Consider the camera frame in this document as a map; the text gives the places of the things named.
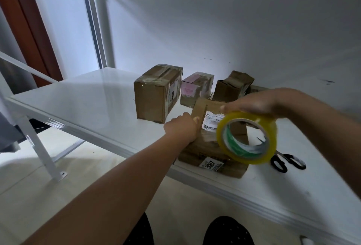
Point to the person's left forearm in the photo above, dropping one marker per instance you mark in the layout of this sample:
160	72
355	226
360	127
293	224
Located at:
107	197

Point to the white tube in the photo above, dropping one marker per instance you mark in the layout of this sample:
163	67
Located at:
307	241

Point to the corrugated cardboard box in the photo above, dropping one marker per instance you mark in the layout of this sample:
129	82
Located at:
231	87

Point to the pink carton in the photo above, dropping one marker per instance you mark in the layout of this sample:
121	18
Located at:
196	89

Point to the white metal shelf rack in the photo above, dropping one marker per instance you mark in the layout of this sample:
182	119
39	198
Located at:
73	101

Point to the person's left hand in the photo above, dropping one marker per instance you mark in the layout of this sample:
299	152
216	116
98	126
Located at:
181	128

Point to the small cardboard box red label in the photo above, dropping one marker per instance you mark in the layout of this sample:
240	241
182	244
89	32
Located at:
258	89

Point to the person's black trousers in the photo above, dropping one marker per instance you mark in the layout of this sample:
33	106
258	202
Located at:
225	230

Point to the person's right hand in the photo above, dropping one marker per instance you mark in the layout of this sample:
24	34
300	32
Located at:
262	104

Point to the yellow tape roll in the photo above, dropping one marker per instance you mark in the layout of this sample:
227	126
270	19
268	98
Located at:
271	146

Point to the perforated white metal rack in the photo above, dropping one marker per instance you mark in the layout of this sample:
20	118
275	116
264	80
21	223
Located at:
22	129

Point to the red-brown door frame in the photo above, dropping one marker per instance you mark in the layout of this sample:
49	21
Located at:
31	22

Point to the person's right forearm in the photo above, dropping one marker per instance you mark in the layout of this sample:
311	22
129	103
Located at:
333	135

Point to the grey curtain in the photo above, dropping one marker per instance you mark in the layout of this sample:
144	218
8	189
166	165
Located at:
8	132

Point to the long cardboard box white label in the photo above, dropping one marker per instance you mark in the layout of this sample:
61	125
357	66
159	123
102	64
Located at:
158	94

